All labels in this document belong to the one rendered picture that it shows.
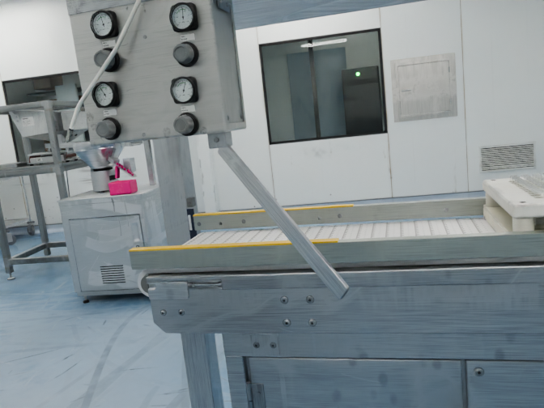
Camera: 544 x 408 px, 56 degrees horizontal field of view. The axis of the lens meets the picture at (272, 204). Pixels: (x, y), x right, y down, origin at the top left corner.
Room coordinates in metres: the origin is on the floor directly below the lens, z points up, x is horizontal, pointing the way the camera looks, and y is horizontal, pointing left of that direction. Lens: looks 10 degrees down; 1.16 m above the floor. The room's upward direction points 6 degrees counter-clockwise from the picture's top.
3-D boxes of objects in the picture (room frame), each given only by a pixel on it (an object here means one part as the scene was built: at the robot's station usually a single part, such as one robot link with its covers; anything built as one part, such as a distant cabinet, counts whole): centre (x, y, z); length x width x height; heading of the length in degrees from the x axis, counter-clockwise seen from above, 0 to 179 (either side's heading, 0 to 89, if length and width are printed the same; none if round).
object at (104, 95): (0.76, 0.22, 1.22); 0.04 x 0.01 x 0.04; 75
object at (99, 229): (3.68, 1.11, 0.38); 0.63 x 0.57 x 0.76; 80
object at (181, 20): (0.72, 0.09, 1.31); 0.04 x 0.01 x 0.04; 75
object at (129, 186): (3.46, 1.00, 0.80); 0.16 x 0.12 x 0.09; 80
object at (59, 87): (6.55, 2.59, 1.43); 1.32 x 0.01 x 1.11; 80
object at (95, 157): (3.74, 1.15, 0.95); 0.49 x 0.36 x 0.37; 80
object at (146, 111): (0.80, 0.15, 1.25); 0.22 x 0.11 x 0.20; 75
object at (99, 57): (0.75, 0.21, 1.27); 0.03 x 0.02 x 0.04; 75
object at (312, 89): (5.95, -0.73, 1.43); 1.38 x 0.01 x 1.16; 80
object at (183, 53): (0.72, 0.10, 1.27); 0.03 x 0.02 x 0.04; 75
